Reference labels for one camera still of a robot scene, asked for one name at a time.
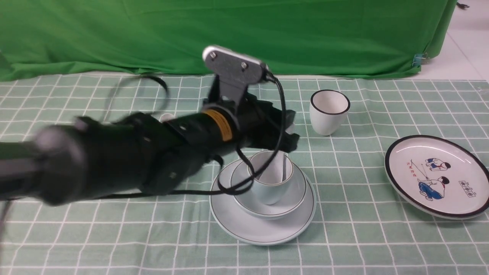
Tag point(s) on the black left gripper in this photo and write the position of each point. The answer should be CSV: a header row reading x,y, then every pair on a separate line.
x,y
220,127

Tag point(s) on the plain white ceramic spoon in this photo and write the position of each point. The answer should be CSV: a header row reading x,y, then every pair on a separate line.
x,y
285,161

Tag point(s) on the light blue ceramic cup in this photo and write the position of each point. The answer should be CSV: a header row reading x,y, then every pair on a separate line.
x,y
267,186

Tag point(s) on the light blue ceramic bowl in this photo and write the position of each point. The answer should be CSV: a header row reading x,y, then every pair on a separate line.
x,y
290,201

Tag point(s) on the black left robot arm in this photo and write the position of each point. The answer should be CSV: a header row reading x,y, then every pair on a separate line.
x,y
89,160

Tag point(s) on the white cup black rim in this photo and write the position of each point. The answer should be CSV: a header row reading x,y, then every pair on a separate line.
x,y
327,111

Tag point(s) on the light blue ceramic plate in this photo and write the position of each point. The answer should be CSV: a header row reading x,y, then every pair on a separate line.
x,y
263,232

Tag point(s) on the green checkered tablecloth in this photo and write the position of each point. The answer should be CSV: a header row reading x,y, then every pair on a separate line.
x,y
361,225

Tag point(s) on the white spoon with label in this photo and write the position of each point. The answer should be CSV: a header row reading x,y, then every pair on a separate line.
x,y
166,117

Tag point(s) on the white plate with cartoon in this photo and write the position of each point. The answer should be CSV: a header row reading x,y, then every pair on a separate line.
x,y
438,177

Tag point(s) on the blue binder clip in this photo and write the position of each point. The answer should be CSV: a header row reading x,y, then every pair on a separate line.
x,y
417,60

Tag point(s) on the green backdrop cloth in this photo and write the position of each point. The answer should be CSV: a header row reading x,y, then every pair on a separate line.
x,y
347,38

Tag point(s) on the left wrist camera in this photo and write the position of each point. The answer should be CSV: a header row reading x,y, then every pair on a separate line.
x,y
233,74

